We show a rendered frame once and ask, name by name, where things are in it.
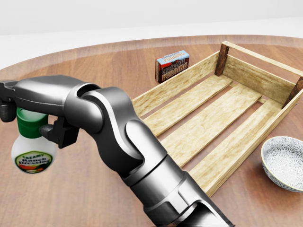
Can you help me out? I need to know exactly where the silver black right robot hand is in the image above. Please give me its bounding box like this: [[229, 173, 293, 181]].
[[0, 75, 81, 149]]

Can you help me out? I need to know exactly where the white salad dressing bottle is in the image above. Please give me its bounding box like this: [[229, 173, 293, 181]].
[[11, 106, 58, 175]]

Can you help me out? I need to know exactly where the wooden slat tray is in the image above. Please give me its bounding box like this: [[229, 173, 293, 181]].
[[131, 40, 303, 198]]

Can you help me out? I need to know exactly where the chocolate pudding box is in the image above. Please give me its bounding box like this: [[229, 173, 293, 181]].
[[155, 49, 190, 84]]

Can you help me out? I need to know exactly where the white patterned bowl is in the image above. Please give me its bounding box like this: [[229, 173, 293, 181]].
[[260, 136, 303, 193]]

